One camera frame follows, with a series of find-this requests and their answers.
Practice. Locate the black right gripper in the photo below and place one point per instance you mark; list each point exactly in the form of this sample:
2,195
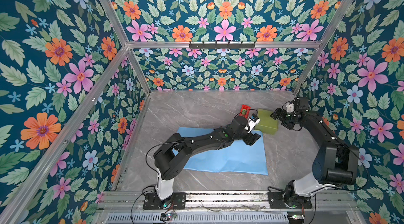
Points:
278,112

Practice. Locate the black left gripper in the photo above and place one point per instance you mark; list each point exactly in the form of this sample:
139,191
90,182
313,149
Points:
252,138

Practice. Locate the green gift box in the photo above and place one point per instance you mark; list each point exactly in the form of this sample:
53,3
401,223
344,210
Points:
267,124

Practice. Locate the light blue wrapping paper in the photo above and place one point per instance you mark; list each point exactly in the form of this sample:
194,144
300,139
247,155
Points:
238,157

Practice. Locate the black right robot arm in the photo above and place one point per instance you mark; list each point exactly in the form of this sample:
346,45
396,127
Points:
336,163

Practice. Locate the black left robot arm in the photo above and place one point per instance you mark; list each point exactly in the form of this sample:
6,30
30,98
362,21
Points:
171,158

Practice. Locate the red tape dispenser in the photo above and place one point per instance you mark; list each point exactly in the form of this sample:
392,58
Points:
245,110

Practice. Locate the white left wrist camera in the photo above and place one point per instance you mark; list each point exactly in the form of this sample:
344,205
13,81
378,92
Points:
253,121

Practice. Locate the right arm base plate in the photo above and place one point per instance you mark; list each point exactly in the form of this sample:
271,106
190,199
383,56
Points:
280,200

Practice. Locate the white cable duct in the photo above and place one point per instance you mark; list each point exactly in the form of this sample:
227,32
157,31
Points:
197,218

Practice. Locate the black hook rail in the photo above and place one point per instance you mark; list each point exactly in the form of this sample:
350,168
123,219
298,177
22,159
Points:
221,45

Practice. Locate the aluminium mounting rail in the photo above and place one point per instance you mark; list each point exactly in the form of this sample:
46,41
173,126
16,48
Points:
215,201

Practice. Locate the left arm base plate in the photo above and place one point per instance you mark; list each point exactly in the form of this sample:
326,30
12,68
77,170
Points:
164,201

